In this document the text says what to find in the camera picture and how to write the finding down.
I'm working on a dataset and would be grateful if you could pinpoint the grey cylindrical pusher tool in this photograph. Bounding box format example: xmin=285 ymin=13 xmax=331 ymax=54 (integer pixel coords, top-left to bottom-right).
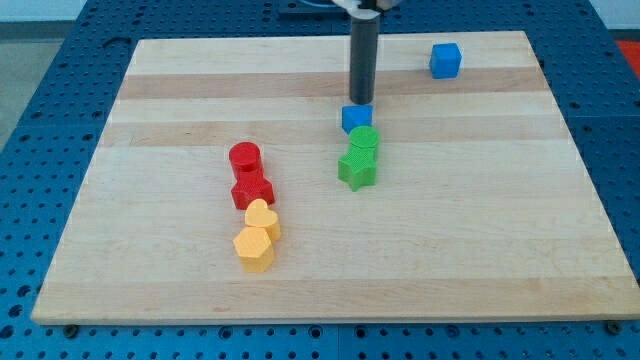
xmin=349 ymin=15 xmax=380 ymax=105

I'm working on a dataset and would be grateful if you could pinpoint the green star block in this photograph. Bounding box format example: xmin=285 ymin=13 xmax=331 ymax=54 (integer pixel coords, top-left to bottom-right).
xmin=338 ymin=145 xmax=377 ymax=191

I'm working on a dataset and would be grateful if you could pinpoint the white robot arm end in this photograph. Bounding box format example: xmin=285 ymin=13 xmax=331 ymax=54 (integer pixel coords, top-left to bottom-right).
xmin=332 ymin=0 xmax=403 ymax=20

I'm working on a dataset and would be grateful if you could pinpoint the blue cube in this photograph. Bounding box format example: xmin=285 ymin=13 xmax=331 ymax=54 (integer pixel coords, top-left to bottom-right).
xmin=429 ymin=43 xmax=462 ymax=79

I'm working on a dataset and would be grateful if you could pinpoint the wooden board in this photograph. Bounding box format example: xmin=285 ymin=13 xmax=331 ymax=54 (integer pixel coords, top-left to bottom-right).
xmin=32 ymin=32 xmax=639 ymax=325

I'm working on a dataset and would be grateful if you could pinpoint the red cylinder block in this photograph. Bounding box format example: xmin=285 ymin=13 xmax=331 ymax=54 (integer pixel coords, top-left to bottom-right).
xmin=229 ymin=142 xmax=263 ymax=179

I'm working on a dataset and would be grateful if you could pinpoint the red star block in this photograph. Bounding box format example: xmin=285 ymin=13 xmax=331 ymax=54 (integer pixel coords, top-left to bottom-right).
xmin=231 ymin=169 xmax=275 ymax=210

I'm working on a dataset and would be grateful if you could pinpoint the yellow hexagon block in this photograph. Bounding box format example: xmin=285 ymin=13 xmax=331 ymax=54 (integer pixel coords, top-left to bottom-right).
xmin=233 ymin=227 xmax=274 ymax=273

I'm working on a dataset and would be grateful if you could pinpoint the green cylinder block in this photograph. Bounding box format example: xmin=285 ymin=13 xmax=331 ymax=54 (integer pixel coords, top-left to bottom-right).
xmin=349 ymin=125 xmax=380 ymax=160

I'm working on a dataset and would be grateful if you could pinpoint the blue triangular block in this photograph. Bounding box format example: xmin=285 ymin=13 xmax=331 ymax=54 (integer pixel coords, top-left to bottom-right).
xmin=341 ymin=105 xmax=373 ymax=134

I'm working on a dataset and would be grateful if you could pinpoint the yellow heart block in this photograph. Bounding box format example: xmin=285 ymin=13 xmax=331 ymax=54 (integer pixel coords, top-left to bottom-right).
xmin=244 ymin=199 xmax=281 ymax=241

